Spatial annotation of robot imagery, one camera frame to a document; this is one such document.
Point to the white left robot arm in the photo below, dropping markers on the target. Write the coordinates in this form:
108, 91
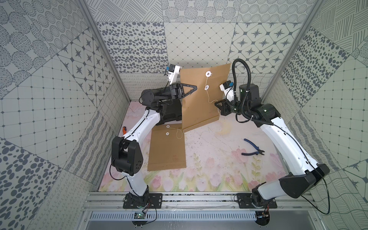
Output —
126, 155

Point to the aluminium mounting rail frame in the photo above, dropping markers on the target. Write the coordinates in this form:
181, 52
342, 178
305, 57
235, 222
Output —
171, 201

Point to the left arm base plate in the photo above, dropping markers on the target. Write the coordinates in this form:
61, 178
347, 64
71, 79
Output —
154, 200

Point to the black plastic tool case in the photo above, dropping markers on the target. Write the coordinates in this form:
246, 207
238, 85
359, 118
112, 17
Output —
171, 111

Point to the brown kraft file bag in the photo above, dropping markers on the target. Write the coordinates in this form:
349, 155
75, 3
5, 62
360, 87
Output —
167, 148
198, 109

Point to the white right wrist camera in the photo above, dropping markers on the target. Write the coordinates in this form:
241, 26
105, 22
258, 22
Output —
227, 88

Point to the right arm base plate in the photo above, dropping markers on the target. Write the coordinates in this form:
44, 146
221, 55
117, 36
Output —
250, 201

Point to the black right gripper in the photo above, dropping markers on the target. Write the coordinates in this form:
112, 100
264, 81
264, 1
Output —
224, 108

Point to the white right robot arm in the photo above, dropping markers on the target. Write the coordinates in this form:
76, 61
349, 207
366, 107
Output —
304, 172

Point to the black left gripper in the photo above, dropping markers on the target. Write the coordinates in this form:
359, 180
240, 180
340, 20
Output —
177, 90

